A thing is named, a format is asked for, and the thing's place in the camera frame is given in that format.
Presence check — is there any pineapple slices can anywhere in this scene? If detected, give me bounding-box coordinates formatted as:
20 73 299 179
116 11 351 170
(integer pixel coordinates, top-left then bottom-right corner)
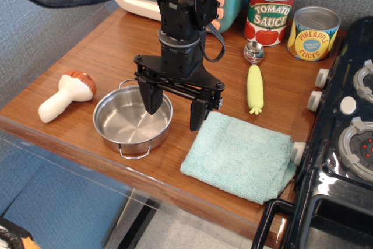
287 6 342 62

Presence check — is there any grey stove knob upper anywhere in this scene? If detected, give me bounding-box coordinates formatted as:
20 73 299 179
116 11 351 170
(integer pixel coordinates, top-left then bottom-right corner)
315 68 329 89

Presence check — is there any grey stove knob lower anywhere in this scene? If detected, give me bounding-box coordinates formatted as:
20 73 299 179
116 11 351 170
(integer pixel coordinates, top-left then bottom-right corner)
290 142 306 166

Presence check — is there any stainless steel pot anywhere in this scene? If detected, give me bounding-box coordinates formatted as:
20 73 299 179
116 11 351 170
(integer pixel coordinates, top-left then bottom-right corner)
93 79 173 160

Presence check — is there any black toy stove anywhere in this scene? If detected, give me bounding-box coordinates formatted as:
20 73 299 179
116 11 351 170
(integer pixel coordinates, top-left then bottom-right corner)
252 16 372 248

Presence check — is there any ice cream scoop yellow handle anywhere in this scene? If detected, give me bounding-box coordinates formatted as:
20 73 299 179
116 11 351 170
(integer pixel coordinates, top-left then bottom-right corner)
243 41 265 115

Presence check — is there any light blue folded towel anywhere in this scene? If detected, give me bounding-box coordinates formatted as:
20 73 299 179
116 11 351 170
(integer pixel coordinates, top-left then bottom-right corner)
180 112 296 204

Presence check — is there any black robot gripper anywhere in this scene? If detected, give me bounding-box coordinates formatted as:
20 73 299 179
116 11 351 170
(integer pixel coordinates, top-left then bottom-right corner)
134 29 225 131

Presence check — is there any plush mushroom toy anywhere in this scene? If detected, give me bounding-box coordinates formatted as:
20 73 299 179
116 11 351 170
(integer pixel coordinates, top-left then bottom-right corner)
38 70 97 123

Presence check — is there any tomato sauce can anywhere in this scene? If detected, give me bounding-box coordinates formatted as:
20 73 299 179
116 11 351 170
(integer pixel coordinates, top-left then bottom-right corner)
244 0 295 47

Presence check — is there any grey stove knob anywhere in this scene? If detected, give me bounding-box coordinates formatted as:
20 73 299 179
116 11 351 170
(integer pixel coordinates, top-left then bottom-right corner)
315 68 329 89
307 91 322 113
290 142 306 166

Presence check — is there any grey stove knob middle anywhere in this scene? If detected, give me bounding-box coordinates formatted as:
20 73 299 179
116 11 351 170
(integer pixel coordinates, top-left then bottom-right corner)
307 91 322 113

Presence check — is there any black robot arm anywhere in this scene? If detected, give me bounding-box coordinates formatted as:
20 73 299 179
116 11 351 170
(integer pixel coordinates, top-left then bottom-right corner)
134 0 225 131

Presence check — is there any black orange object corner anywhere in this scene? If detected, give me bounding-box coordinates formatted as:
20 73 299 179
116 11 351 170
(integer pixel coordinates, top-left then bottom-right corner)
1 217 41 249

